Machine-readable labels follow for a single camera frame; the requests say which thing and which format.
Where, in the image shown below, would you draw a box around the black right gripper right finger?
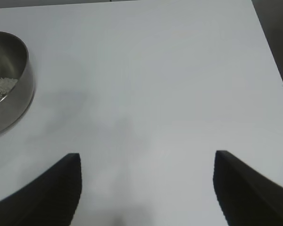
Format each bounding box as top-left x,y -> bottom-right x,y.
213,150 -> 283,226

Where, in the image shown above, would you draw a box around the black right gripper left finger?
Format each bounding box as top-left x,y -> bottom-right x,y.
0,153 -> 82,226

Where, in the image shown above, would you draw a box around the stainless steel mixing bowl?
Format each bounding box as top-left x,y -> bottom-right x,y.
0,31 -> 36,139

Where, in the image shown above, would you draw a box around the white rice grains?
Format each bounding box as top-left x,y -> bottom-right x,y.
0,77 -> 19,109

